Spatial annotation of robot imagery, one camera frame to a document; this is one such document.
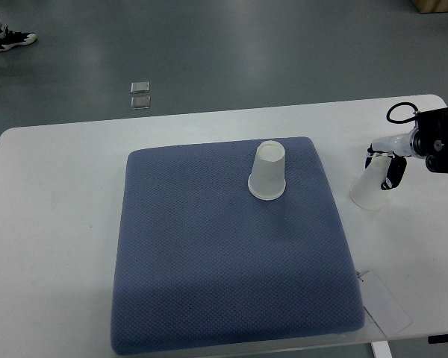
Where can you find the white cushion tag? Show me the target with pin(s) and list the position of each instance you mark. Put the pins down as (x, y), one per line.
(382, 306)

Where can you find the wooden furniture corner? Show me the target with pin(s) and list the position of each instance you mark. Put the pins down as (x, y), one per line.
(431, 6)

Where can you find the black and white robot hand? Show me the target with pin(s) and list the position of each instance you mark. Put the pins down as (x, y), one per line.
(392, 156)

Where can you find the white paper cup on cushion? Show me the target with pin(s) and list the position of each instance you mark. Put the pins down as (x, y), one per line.
(267, 178)

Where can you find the black and white sneaker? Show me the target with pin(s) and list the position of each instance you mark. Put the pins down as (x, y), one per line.
(10, 39)

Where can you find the upper metal floor plate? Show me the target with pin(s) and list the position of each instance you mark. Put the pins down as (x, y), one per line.
(140, 87)

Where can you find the blue textured cushion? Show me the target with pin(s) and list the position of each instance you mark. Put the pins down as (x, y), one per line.
(201, 261)

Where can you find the black table control panel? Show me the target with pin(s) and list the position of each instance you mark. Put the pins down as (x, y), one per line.
(438, 339)

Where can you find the white table leg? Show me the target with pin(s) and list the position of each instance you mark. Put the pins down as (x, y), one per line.
(381, 349)

